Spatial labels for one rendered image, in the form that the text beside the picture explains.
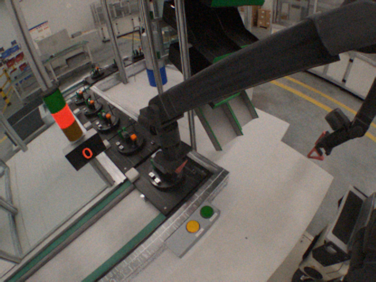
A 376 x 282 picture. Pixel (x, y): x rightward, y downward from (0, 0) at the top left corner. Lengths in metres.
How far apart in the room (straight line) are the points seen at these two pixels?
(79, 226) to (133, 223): 0.23
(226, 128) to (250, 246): 0.48
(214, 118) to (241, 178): 0.29
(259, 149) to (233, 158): 0.15
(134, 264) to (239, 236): 0.39
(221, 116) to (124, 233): 0.61
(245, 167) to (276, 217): 0.27
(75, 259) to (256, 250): 0.68
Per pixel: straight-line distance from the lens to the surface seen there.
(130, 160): 0.79
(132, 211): 0.73
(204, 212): 0.61
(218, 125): 0.75
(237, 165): 0.85
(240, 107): 0.87
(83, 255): 0.77
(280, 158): 0.94
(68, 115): 0.50
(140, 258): 0.62
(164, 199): 0.65
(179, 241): 0.60
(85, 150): 0.56
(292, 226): 0.79
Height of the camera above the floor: 1.54
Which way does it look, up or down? 46 degrees down
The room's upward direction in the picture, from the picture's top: 7 degrees counter-clockwise
